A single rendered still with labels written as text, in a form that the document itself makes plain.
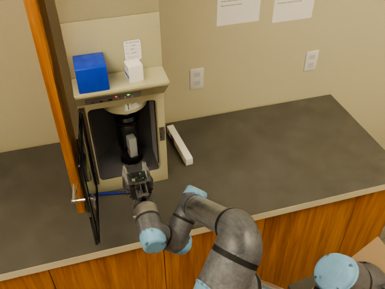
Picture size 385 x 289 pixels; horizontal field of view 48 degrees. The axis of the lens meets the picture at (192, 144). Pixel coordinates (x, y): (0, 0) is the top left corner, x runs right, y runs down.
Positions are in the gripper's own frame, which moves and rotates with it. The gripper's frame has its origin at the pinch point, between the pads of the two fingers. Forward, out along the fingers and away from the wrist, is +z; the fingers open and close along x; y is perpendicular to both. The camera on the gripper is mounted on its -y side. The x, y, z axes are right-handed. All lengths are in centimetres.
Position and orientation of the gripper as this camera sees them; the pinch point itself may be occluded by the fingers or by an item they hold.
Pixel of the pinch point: (134, 167)
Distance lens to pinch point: 155.0
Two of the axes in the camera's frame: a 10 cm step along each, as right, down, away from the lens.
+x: -9.6, 1.8, -2.0
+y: 0.1, -7.2, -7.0
